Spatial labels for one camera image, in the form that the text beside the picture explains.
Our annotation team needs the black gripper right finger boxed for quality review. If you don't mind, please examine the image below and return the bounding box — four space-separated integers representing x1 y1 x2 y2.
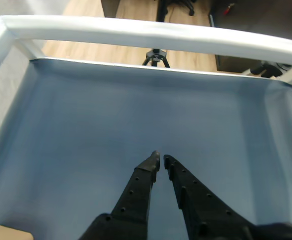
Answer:
163 154 261 240

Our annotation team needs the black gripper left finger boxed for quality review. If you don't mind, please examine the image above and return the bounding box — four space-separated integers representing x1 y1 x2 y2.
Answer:
78 150 161 240

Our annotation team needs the tan box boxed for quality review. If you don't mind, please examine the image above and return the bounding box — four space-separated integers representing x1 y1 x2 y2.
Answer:
0 224 34 240

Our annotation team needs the black tripod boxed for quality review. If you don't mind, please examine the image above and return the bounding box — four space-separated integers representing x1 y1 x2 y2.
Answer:
142 0 171 69

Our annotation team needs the black clamp device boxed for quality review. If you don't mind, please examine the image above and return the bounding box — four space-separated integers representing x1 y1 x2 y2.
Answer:
250 61 292 79

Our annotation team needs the dark cabinet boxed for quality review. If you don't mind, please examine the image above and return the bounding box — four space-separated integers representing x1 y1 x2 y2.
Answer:
102 0 121 19

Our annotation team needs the black office chair base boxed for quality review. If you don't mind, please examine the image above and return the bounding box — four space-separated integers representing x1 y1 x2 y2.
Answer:
168 0 196 16

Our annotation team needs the dark desk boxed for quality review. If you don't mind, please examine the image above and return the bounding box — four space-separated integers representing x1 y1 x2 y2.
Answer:
209 0 292 43

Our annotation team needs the small red object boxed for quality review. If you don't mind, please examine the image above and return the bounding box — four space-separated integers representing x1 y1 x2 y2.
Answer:
224 2 236 15

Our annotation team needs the white tube frame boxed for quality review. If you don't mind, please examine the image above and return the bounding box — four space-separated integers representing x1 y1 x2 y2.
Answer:
0 14 292 87

